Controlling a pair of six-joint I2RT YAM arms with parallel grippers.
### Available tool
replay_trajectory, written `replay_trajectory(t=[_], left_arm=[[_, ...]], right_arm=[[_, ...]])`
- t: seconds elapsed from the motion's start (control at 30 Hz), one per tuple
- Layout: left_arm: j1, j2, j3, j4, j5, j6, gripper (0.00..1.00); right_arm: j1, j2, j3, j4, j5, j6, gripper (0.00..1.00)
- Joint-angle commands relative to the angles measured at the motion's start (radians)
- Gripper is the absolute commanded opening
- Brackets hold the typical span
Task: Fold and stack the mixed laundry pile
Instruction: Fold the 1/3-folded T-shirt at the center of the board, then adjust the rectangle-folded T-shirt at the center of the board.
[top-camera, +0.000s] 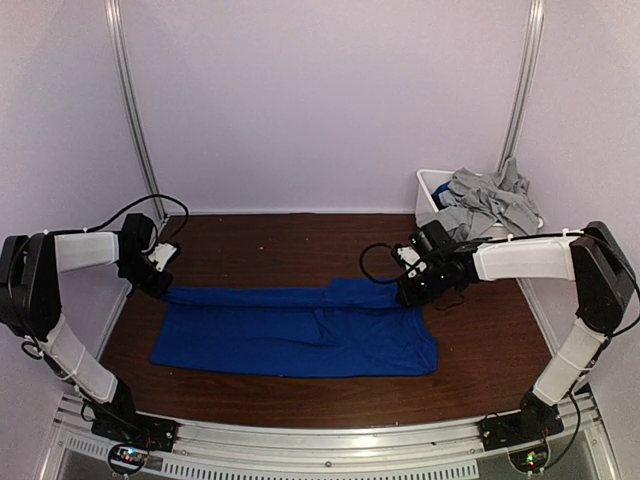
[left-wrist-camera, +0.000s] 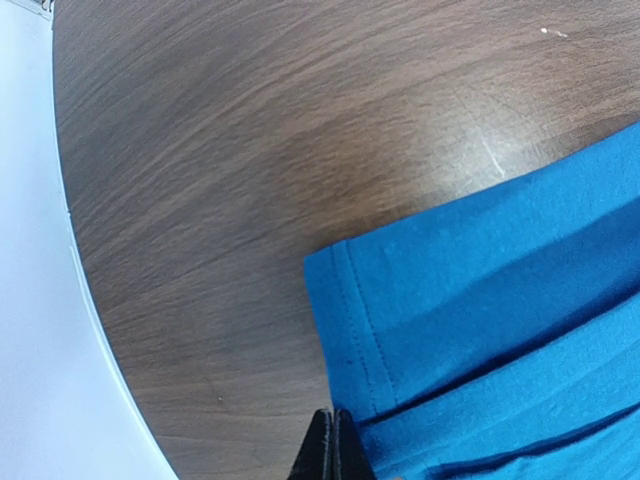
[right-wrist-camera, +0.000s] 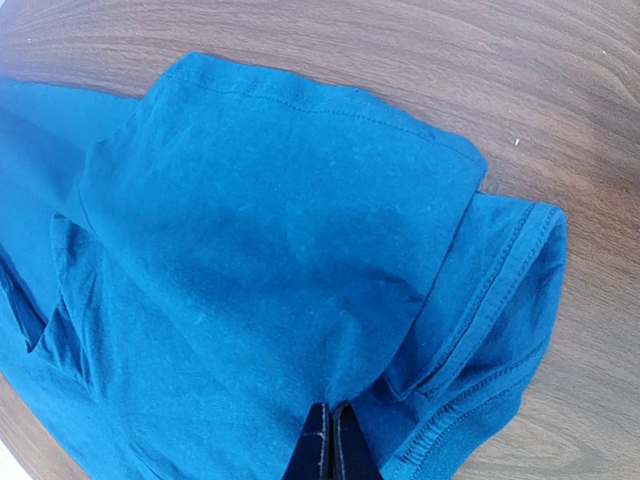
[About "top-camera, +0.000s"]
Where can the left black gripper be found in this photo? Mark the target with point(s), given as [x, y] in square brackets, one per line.
[157, 289]

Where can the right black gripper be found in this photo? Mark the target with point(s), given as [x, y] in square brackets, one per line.
[407, 297]

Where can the blue t-shirt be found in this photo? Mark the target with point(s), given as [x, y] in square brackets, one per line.
[350, 328]

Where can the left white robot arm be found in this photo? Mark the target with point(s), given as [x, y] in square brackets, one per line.
[31, 304]

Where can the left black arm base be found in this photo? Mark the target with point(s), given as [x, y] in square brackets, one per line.
[118, 420]

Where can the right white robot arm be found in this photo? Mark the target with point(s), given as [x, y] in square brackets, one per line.
[584, 271]

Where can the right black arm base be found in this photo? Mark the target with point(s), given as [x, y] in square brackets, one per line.
[534, 421]

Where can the grey garment pile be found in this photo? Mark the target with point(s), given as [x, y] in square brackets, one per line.
[483, 200]

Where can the white plastic laundry bin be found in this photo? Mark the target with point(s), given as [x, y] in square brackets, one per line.
[426, 208]

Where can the blue garment in bin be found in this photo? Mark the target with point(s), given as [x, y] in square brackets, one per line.
[443, 197]

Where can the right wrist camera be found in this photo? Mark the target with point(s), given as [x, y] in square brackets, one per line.
[409, 259]

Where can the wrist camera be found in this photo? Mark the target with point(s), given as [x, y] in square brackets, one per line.
[409, 259]
[162, 255]

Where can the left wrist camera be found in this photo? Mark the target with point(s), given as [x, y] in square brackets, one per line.
[162, 255]

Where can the aluminium front rail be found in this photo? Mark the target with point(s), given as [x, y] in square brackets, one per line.
[443, 450]

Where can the right aluminium frame post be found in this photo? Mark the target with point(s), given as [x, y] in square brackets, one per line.
[533, 34]

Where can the aluminium frame post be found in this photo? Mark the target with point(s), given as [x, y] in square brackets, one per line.
[533, 34]
[132, 115]

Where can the left aluminium frame post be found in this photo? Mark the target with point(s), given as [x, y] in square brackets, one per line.
[132, 115]

